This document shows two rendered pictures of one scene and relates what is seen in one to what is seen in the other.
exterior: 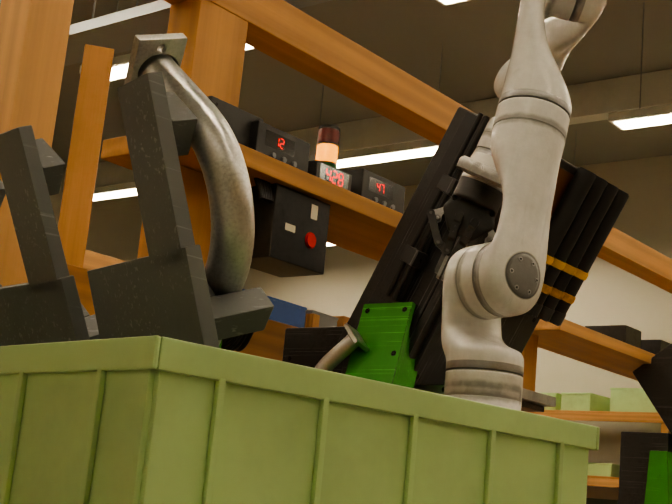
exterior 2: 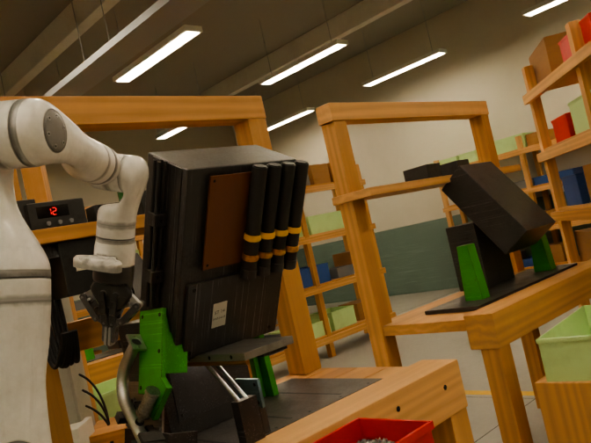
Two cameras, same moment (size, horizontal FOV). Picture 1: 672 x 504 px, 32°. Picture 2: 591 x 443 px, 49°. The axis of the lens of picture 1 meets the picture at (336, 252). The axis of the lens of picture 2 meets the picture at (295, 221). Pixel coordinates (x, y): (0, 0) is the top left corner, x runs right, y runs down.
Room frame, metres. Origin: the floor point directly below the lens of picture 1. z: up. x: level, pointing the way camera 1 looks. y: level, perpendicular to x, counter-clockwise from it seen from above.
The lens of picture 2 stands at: (0.62, -0.71, 1.35)
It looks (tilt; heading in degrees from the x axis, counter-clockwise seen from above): 2 degrees up; 7
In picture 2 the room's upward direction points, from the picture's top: 13 degrees counter-clockwise
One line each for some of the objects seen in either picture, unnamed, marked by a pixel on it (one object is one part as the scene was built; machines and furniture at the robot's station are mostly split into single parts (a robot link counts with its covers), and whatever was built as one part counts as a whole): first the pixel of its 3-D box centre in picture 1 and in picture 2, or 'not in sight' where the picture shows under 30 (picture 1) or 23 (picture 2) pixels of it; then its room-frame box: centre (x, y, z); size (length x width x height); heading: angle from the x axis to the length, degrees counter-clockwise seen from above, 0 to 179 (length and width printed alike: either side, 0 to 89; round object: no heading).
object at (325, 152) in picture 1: (326, 155); not in sight; (2.59, 0.04, 1.67); 0.05 x 0.05 x 0.05
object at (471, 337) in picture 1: (487, 313); not in sight; (1.40, -0.19, 1.13); 0.09 x 0.09 x 0.17; 33
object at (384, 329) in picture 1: (386, 357); (163, 348); (2.21, -0.11, 1.17); 0.13 x 0.12 x 0.20; 140
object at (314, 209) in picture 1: (279, 231); (83, 266); (2.36, 0.12, 1.42); 0.17 x 0.12 x 0.15; 140
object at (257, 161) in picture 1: (299, 203); (104, 231); (2.47, 0.09, 1.52); 0.90 x 0.25 x 0.04; 140
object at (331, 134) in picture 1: (328, 136); not in sight; (2.59, 0.04, 1.71); 0.05 x 0.05 x 0.04
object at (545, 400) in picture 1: (446, 398); (223, 352); (2.30, -0.24, 1.11); 0.39 x 0.16 x 0.03; 50
